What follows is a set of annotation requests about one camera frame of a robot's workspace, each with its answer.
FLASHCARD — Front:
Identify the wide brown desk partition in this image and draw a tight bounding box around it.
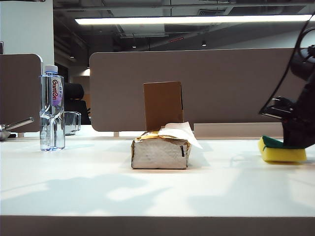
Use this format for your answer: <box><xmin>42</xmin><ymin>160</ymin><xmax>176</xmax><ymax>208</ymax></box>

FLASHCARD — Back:
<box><xmin>89</xmin><ymin>48</ymin><xmax>310</xmax><ymax>138</ymax></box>

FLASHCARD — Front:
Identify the black office chair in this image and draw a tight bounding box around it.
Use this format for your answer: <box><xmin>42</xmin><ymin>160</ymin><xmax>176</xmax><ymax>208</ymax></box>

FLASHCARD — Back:
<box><xmin>63</xmin><ymin>83</ymin><xmax>91</xmax><ymax>125</ymax></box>

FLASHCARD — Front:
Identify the yellow sponge with green scourer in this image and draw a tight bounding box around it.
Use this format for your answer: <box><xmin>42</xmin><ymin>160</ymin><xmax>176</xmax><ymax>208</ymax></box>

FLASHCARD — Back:
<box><xmin>257</xmin><ymin>135</ymin><xmax>308</xmax><ymax>163</ymax></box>

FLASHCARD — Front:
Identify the silver gold tissue pack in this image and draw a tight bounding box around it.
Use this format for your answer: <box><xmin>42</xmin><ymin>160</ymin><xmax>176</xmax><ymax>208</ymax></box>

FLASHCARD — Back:
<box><xmin>130</xmin><ymin>131</ymin><xmax>192</xmax><ymax>170</ymax></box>

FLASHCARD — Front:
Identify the clear glass container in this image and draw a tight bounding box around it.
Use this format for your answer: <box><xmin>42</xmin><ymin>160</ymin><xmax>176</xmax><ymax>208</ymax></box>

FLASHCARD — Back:
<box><xmin>64</xmin><ymin>111</ymin><xmax>82</xmax><ymax>136</ymax></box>

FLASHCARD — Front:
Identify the black right camera cable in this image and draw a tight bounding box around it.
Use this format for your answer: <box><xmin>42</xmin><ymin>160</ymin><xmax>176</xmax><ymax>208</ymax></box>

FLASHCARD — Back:
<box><xmin>259</xmin><ymin>16</ymin><xmax>315</xmax><ymax>117</ymax></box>

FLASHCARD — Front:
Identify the beige cable tray flap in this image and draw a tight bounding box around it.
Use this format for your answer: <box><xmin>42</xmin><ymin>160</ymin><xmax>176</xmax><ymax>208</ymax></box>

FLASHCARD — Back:
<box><xmin>193</xmin><ymin>122</ymin><xmax>285</xmax><ymax>139</ymax></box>

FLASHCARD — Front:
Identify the brown cardboard box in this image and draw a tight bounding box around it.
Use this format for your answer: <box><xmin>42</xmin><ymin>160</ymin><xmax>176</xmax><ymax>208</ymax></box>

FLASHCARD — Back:
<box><xmin>143</xmin><ymin>81</ymin><xmax>185</xmax><ymax>131</ymax></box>

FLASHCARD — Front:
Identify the metal handle at left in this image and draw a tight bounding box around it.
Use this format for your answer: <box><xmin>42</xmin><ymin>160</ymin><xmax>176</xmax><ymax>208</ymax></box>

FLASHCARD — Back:
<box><xmin>0</xmin><ymin>116</ymin><xmax>35</xmax><ymax>142</ymax></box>

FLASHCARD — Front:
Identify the white tissue sheet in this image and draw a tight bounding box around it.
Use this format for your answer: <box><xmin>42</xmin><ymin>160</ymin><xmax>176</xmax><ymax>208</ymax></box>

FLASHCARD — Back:
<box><xmin>157</xmin><ymin>121</ymin><xmax>204</xmax><ymax>150</ymax></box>

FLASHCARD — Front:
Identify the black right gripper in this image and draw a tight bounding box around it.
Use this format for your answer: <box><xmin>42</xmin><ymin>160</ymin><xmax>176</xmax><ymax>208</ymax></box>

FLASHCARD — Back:
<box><xmin>259</xmin><ymin>73</ymin><xmax>315</xmax><ymax>149</ymax></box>

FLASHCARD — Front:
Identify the clear Ganten water bottle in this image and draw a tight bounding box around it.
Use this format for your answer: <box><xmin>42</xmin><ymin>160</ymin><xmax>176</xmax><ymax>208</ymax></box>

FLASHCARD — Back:
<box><xmin>39</xmin><ymin>65</ymin><xmax>66</xmax><ymax>151</ymax></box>

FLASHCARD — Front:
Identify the narrow brown desk partition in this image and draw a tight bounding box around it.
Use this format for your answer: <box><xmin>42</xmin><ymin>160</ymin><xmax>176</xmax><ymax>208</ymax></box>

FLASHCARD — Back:
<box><xmin>0</xmin><ymin>53</ymin><xmax>43</xmax><ymax>133</ymax></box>

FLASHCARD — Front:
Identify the long ceiling light strip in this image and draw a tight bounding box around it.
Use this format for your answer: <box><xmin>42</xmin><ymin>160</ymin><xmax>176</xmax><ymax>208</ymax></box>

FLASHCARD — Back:
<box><xmin>74</xmin><ymin>14</ymin><xmax>314</xmax><ymax>26</ymax></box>

